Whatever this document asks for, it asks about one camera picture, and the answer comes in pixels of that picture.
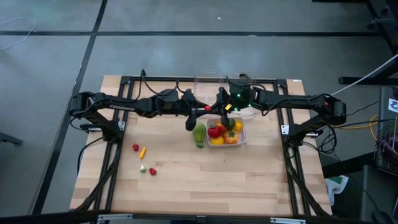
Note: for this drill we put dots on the small red strawberry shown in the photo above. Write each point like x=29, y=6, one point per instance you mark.
x=222, y=127

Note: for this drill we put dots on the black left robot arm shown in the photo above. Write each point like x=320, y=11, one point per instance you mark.
x=121, y=107

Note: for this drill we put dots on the black aluminium frame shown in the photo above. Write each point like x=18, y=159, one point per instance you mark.
x=133, y=79

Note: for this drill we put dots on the silver mounting bracket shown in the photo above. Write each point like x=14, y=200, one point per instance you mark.
x=121, y=125
x=285, y=129
x=287, y=221
x=115, y=217

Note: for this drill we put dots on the light green chayote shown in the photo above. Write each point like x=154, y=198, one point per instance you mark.
x=199, y=133

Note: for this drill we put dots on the orange tomato with green leaf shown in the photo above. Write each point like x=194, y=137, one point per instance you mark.
x=231, y=137

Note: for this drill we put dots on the red apple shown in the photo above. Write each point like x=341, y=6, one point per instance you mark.
x=214, y=132

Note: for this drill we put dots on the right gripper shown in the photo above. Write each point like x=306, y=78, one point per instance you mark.
x=225, y=121

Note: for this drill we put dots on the clear plastic bin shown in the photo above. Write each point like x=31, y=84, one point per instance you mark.
x=206, y=93
x=248, y=114

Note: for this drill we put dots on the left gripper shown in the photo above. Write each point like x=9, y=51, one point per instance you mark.
x=190, y=123

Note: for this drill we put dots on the small red mushroom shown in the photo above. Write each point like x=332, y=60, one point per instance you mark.
x=207, y=108

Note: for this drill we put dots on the black stand foot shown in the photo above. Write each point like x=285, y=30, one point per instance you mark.
x=9, y=138

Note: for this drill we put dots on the clear container with produce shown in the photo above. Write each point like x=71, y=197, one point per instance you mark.
x=244, y=140

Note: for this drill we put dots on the small yellow corn cob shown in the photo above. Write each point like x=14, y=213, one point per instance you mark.
x=142, y=152

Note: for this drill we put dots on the white paper label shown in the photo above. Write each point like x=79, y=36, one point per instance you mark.
x=393, y=105

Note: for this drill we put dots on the small red bell pepper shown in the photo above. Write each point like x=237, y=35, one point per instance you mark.
x=152, y=171
x=135, y=147

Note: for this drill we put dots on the dark green avocado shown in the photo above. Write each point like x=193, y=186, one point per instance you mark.
x=232, y=124

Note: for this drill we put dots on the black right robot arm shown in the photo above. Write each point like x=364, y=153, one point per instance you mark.
x=295, y=101

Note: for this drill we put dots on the yellow lemon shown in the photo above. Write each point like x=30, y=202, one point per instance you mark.
x=217, y=141
x=238, y=126

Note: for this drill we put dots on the white and green bag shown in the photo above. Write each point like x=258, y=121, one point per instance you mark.
x=334, y=186

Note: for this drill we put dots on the black desk frame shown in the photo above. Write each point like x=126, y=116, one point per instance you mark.
x=357, y=81

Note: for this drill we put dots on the orange mango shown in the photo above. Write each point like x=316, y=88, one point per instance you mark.
x=218, y=123

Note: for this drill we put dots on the small green bell pepper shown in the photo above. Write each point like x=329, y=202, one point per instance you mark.
x=200, y=145

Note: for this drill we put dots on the small green mushroom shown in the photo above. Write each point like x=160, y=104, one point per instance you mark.
x=143, y=169

